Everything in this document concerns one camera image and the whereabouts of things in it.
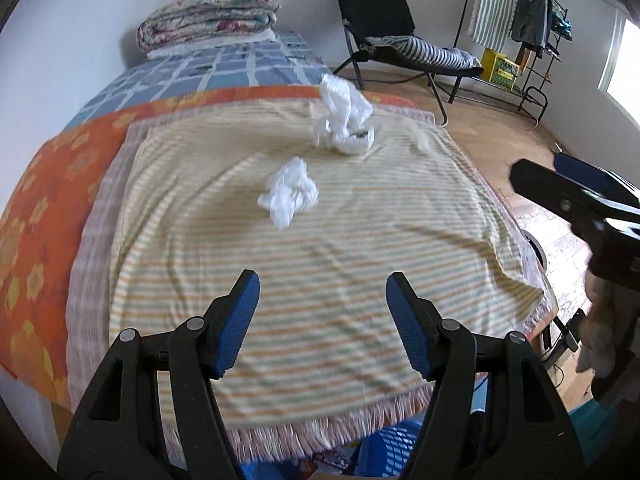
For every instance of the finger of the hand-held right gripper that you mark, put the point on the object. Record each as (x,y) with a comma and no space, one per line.
(585,172)
(545,185)

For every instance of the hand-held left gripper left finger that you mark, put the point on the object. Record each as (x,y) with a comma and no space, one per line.
(240,320)

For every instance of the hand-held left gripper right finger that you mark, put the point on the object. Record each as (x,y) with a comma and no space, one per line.
(407,325)

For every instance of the blue perforated plastic basket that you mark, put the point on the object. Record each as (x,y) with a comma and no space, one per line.
(385,447)

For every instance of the white plastic bag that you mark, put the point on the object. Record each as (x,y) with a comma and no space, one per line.
(342,105)

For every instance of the person's right forearm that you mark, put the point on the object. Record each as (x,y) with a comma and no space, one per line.
(602,325)

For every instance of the black clothes rack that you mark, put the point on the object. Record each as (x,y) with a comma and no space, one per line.
(544,110)

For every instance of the black tripod stand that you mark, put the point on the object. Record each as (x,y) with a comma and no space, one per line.
(567,337)

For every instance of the window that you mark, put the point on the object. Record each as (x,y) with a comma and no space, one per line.
(625,70)

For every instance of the yellow plastic crate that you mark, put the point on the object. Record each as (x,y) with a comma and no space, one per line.
(500,70)

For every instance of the teal hanging garment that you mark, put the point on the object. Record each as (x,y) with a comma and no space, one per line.
(560,22)

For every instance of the dark hanging jacket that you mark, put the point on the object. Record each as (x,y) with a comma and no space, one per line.
(530,15)

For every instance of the striped cushion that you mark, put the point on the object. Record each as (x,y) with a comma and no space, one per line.
(425,52)

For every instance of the striped hanging towel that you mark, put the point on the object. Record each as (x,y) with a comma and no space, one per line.
(495,5)

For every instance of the orange flowered blanket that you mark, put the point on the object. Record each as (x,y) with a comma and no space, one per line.
(40,200)

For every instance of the blue checked bedsheet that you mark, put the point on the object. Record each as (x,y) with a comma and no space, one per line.
(200,75)

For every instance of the black folding chair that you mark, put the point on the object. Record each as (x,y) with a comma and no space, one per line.
(372,5)

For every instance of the white folded sheet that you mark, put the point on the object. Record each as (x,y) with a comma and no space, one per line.
(175,51)

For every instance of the folded floral quilt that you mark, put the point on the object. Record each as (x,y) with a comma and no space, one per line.
(210,15)

